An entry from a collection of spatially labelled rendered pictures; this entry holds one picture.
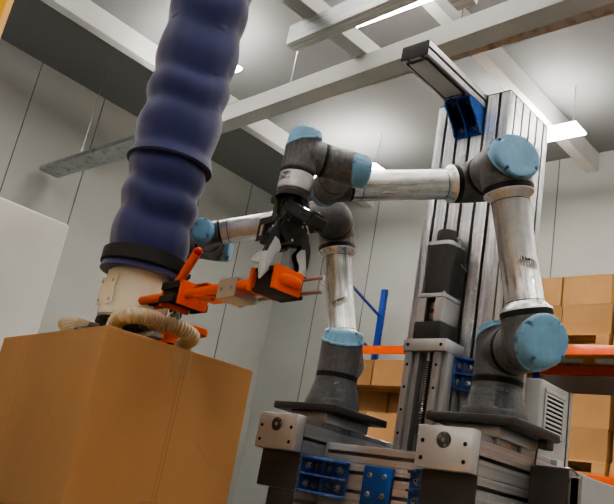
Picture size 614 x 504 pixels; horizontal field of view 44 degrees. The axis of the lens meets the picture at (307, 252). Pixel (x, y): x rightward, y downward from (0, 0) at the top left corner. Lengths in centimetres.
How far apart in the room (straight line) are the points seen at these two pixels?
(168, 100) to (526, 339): 113
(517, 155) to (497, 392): 53
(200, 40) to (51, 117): 988
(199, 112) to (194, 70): 13
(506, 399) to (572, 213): 967
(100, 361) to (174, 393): 19
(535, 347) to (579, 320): 764
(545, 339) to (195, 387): 78
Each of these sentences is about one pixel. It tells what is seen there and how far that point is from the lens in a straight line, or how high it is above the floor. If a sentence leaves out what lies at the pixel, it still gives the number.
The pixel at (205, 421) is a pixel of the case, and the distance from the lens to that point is 179.
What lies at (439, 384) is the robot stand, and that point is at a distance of 200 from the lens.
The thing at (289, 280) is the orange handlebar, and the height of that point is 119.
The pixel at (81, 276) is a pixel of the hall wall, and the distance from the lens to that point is 1189.
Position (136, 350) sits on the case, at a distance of 170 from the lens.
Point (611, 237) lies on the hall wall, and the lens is 1102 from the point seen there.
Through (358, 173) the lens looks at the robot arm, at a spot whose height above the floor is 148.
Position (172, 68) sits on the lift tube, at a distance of 218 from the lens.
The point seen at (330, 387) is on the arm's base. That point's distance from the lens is 207.
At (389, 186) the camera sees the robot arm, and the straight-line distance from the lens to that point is 181.
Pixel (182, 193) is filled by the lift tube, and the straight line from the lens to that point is 205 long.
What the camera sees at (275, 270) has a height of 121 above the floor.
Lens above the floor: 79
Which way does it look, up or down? 18 degrees up
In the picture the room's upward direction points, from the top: 11 degrees clockwise
